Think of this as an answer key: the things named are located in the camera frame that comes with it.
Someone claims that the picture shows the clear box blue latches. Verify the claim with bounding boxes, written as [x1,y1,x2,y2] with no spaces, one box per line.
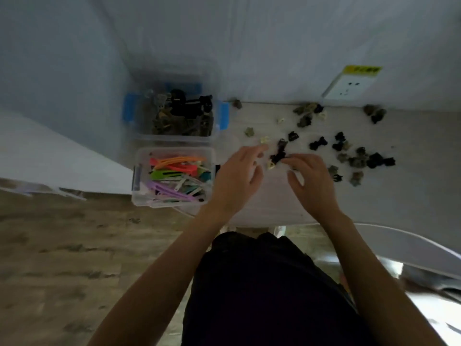
[122,70,231,145]

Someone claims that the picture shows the person's left forearm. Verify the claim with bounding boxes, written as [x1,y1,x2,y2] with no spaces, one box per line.
[86,209,226,346]

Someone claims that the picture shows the bundle of long pastel clips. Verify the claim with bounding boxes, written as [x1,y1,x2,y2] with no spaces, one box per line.
[146,153,214,204]

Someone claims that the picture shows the person's right hand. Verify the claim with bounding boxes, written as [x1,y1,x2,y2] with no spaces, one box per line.
[282,153,343,227]

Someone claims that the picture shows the long coral hair clip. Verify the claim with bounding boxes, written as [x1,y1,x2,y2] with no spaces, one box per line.
[155,163,202,174]

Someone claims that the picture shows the small dark hair claws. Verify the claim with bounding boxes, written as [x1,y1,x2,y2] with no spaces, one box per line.
[144,88,215,137]

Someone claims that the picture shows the white metal frame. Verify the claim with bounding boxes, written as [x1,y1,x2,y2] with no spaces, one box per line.
[0,183,87,202]

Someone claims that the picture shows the long purple hair clip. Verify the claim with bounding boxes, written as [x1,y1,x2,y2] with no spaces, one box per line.
[146,181,199,203]

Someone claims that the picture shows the person's left hand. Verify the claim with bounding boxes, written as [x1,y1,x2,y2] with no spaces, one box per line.
[201,144,270,224]

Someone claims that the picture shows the person's right forearm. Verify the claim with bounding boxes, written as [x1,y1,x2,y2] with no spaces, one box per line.
[322,212,449,346]

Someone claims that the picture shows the long green hair clip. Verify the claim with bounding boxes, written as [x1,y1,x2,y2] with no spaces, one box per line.
[150,170,181,181]

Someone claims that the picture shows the person's black clothing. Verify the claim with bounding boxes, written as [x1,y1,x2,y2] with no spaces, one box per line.
[182,232,372,346]

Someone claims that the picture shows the clear box black latches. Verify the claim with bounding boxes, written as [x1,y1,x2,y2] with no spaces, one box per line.
[131,147,221,208]

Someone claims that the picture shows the white wall socket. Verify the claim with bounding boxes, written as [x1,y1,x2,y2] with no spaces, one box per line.
[321,74,377,100]

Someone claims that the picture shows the yellow warning sticker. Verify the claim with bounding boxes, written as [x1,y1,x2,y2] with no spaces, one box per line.
[341,65,383,76]

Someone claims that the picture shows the pile of assorted hair clips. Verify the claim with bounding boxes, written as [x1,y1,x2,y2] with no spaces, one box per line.
[244,102,397,188]

